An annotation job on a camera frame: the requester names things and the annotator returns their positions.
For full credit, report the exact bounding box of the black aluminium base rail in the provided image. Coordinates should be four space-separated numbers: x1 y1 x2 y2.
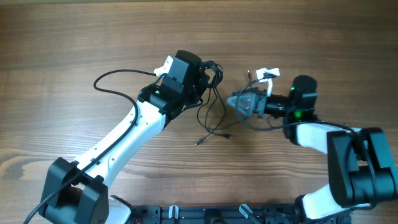
127 203 352 224

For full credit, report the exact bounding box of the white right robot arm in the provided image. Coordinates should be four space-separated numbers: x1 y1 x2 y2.
227 75 397 223

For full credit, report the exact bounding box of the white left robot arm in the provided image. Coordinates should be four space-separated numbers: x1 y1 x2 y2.
34 50 209 223

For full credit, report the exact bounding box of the thin black audio cable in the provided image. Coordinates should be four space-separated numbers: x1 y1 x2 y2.
194 70 252 146

